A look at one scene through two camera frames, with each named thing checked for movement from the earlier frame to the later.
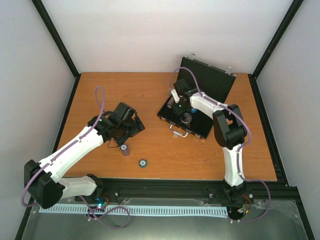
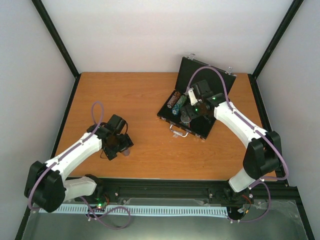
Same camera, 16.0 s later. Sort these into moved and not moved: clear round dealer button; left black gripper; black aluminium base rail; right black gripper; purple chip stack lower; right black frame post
Moved: left black gripper; right black gripper
Not moved: purple chip stack lower; black aluminium base rail; clear round dealer button; right black frame post
